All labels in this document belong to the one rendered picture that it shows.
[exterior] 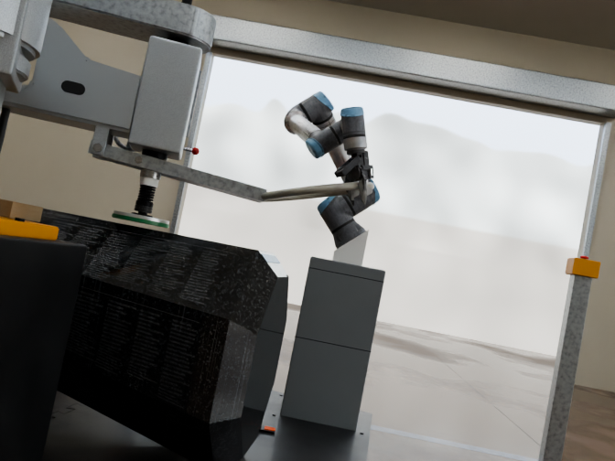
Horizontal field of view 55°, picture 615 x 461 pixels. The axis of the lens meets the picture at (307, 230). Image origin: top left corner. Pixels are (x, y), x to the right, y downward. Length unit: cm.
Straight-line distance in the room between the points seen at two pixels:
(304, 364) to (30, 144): 571
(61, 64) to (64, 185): 549
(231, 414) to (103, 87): 127
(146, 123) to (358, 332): 152
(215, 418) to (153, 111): 114
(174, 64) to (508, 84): 547
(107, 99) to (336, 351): 166
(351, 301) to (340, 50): 456
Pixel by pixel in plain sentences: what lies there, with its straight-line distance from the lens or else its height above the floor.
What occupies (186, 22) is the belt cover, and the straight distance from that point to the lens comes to 243.
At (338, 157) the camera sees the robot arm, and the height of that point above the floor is 138.
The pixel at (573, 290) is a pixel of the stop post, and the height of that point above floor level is 93.
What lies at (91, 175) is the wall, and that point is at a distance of 774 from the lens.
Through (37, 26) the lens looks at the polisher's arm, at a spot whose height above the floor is 131.
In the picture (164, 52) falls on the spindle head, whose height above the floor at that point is 149.
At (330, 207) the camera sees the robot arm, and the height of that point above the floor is 113.
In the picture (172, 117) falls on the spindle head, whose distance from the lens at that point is 233.
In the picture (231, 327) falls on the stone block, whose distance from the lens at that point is 195.
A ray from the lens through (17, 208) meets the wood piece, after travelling 197.
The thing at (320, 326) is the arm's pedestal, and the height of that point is 50.
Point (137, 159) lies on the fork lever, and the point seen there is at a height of 108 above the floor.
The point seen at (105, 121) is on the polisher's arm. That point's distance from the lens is 235.
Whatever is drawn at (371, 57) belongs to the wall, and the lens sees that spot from 721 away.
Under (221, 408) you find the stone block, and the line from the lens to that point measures 202.
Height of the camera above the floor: 83
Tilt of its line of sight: 3 degrees up
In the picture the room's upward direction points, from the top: 11 degrees clockwise
